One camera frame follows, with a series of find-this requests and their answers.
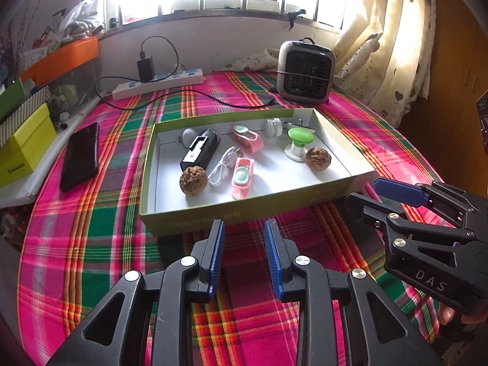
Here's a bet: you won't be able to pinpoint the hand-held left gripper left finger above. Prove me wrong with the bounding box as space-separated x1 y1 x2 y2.
46 219 225 366

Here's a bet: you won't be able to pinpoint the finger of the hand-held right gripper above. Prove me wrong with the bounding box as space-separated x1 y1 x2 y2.
374 177 479 222
344 192 477 239

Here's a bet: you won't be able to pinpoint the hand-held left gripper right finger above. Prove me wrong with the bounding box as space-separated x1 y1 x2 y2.
264 218 433 366

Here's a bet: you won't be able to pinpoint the brown walnut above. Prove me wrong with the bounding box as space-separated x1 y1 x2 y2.
305 147 333 172
179 166 208 196

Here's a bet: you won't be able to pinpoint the pink clip with green pad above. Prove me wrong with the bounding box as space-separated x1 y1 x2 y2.
231 156 255 200
232 124 264 152

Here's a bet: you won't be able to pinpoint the white usb cable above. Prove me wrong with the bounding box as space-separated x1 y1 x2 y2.
208 147 239 187

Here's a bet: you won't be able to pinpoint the black cylindrical flashlight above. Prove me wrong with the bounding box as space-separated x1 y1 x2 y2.
179 127 222 174

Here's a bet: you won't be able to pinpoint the green mushroom massager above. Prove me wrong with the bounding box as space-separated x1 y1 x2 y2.
284 127 317 161

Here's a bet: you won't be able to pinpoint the person's right hand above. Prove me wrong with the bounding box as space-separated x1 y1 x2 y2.
438 299 488 326

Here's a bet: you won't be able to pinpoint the white round knob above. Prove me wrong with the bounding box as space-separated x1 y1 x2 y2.
176 128 197 147

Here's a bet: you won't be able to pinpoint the pink green plaid tablecloth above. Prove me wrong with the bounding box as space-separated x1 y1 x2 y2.
19 69 458 366

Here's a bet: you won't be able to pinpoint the wooden wardrobe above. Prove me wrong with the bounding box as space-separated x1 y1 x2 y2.
396 0 488 168

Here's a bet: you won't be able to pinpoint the cream heart-print curtain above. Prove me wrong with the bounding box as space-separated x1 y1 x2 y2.
332 0 437 128

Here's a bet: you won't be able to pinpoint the small grey space heater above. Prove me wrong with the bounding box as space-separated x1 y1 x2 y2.
276 37 336 104

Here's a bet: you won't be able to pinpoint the black smartphone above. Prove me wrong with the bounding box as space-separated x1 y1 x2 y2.
59 122 100 193

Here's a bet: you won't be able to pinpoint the white power strip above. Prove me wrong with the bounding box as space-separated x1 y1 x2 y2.
112 69 204 101

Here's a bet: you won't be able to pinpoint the floral cushion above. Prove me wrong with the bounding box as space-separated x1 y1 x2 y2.
221 48 283 73

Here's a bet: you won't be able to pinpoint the black charger adapter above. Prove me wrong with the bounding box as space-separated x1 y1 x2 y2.
136 55 155 83

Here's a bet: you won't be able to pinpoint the black window latch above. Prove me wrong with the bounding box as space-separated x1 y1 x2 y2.
288 9 307 31

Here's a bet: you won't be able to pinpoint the small green figurine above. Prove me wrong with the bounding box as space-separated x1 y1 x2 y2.
48 84 79 123

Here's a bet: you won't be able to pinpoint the lime yellow cardboard box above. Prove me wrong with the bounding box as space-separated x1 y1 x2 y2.
0 104 58 189

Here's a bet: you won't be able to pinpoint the striped cardboard box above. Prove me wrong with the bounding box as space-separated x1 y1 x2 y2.
0 86 52 147

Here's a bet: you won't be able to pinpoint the orange plastic tray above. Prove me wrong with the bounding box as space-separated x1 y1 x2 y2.
19 36 100 86

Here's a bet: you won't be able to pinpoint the dark green cardboard box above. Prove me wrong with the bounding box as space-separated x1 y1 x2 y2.
0 78 25 123

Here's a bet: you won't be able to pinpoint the white plastic bags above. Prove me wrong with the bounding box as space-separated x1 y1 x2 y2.
63 0 105 39

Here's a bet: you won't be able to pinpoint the colourful paper packets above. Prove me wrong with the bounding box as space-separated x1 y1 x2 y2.
19 11 73 69

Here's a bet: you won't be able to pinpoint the dried red branches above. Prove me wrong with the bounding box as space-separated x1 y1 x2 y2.
0 0 35 73

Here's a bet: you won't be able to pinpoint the black charging cable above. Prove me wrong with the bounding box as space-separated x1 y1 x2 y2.
95 36 277 111

